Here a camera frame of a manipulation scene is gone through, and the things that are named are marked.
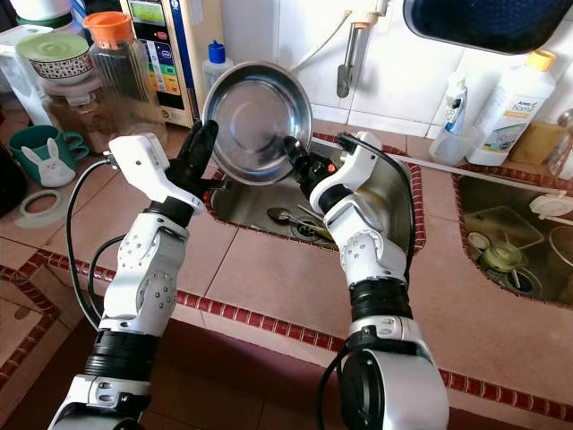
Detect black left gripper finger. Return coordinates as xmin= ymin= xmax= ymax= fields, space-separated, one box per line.
xmin=195 ymin=122 xmax=219 ymax=185
xmin=172 ymin=133 xmax=198 ymax=194

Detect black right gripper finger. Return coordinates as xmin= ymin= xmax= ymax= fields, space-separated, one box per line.
xmin=282 ymin=134 xmax=314 ymax=176

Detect steel spoon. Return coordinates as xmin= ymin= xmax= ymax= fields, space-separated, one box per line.
xmin=266 ymin=208 xmax=333 ymax=241

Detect stainless steel sink basin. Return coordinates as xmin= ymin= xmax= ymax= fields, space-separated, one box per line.
xmin=452 ymin=175 xmax=573 ymax=306
xmin=206 ymin=134 xmax=423 ymax=253

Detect blue cap green liquid bottle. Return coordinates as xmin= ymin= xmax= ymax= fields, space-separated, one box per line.
xmin=204 ymin=40 xmax=236 ymax=91

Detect beige water purifier blue stripe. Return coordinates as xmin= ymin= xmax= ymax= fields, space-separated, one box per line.
xmin=125 ymin=0 xmax=226 ymax=129

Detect orange lid glass pitcher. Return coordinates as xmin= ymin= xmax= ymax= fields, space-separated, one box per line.
xmin=85 ymin=11 xmax=167 ymax=150

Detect thin white tube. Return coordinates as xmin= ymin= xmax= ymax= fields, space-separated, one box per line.
xmin=291 ymin=13 xmax=364 ymax=69

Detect glass jar brown contents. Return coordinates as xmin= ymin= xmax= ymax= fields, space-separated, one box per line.
xmin=45 ymin=79 xmax=118 ymax=154

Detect clear plastic cup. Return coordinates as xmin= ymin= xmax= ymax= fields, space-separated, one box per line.
xmin=428 ymin=125 xmax=485 ymax=169

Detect green rabbit mug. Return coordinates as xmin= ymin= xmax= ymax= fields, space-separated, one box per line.
xmin=18 ymin=125 xmax=93 ymax=190

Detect small white blue bottle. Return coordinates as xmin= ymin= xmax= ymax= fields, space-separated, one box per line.
xmin=443 ymin=72 xmax=472 ymax=135

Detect black kettle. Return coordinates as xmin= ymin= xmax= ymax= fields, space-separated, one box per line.
xmin=0 ymin=148 xmax=30 ymax=217

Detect clear plastic food container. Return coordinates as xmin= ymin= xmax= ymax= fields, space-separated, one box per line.
xmin=466 ymin=208 xmax=530 ymax=248

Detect green lid patterned bowl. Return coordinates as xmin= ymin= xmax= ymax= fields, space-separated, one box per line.
xmin=15 ymin=31 xmax=91 ymax=83

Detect clear plastic box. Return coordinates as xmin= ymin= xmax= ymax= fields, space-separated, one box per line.
xmin=0 ymin=25 xmax=56 ymax=127

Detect white detergent bottle yellow cap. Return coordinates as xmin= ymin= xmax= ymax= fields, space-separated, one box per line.
xmin=466 ymin=49 xmax=559 ymax=168

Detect small glass cup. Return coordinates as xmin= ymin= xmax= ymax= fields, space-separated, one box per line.
xmin=483 ymin=242 xmax=526 ymax=275

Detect white jar green band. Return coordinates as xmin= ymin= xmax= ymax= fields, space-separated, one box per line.
xmin=9 ymin=0 xmax=73 ymax=29

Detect yellow sponge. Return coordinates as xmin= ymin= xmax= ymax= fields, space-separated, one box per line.
xmin=506 ymin=121 xmax=566 ymax=168

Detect dark blue basin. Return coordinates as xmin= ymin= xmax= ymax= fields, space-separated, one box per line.
xmin=403 ymin=0 xmax=573 ymax=56

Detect chrome sink faucet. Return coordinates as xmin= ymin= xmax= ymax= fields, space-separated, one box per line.
xmin=551 ymin=107 xmax=573 ymax=181

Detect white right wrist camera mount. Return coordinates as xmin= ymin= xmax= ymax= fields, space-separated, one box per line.
xmin=322 ymin=133 xmax=389 ymax=214

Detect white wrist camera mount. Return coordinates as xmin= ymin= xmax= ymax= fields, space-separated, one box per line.
xmin=107 ymin=134 xmax=206 ymax=217
xmin=322 ymin=133 xmax=389 ymax=214

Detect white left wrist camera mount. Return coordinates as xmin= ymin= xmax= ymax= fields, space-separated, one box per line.
xmin=107 ymin=134 xmax=206 ymax=217

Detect grey wall tap spout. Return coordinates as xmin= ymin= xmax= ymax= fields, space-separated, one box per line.
xmin=335 ymin=0 xmax=391 ymax=100

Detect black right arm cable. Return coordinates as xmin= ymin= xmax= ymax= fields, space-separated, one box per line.
xmin=313 ymin=133 xmax=418 ymax=430

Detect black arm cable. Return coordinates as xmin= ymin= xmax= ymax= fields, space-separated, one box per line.
xmin=67 ymin=154 xmax=136 ymax=335
xmin=313 ymin=133 xmax=418 ymax=430

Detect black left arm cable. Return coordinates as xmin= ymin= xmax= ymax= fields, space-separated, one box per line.
xmin=67 ymin=154 xmax=136 ymax=335

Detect white plastic ring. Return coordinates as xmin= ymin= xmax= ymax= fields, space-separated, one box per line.
xmin=21 ymin=190 xmax=82 ymax=230

